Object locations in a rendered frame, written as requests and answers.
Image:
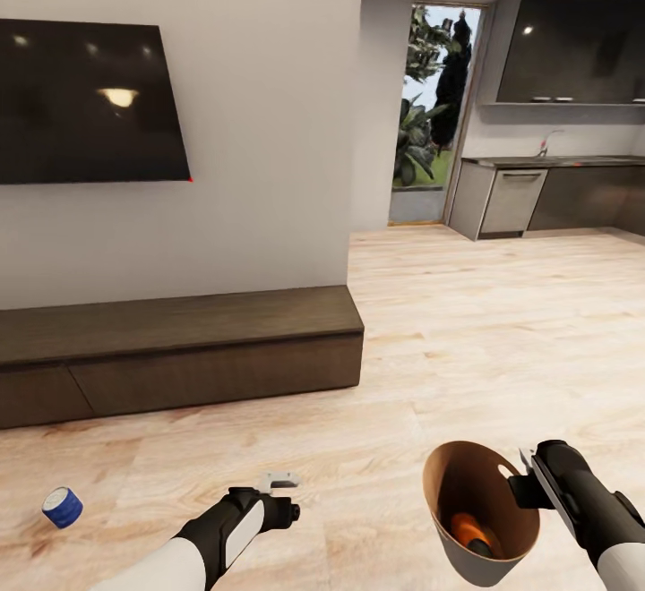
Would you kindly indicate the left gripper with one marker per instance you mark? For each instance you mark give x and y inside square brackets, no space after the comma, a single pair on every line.
[281,513]

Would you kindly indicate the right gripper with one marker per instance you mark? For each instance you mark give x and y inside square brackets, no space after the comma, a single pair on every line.
[527,495]

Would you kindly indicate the trash can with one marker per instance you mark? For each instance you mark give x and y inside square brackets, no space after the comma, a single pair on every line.
[464,476]

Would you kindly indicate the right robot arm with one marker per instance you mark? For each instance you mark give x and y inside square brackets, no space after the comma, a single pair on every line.
[606,524]

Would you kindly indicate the fixed window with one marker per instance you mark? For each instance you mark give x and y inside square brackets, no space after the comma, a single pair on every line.
[443,49]

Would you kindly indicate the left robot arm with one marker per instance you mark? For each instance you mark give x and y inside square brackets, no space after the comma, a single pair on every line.
[206,547]

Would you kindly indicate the can of soda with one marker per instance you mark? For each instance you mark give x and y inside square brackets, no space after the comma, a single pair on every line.
[469,533]
[62,507]

